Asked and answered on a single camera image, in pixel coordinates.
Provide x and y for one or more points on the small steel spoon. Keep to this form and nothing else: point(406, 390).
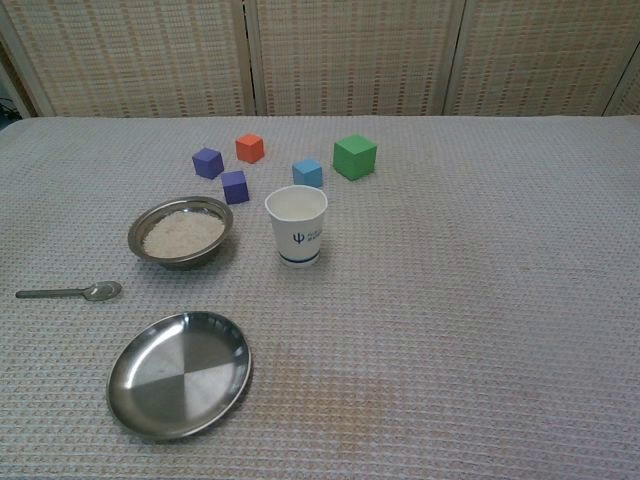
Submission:
point(105, 291)

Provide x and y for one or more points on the white paper cup blue logo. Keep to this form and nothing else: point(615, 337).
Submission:
point(300, 240)

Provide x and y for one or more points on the woven bamboo folding screen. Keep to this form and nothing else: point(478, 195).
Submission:
point(350, 50)

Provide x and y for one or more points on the large green foam cube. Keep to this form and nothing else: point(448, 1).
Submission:
point(354, 159)

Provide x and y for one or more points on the purple foam cube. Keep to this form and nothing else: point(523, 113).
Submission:
point(207, 164)
point(235, 188)

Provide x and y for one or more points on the round steel bowl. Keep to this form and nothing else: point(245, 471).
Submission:
point(175, 263)

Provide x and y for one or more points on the round steel plate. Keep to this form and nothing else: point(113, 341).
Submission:
point(180, 375)

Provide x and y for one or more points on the light blue foam cube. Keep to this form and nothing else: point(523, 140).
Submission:
point(307, 174)

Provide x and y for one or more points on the white waffle weave tablecloth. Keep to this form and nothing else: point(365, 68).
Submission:
point(450, 300)

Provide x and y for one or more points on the orange foam cube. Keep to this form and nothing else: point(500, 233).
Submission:
point(249, 149)

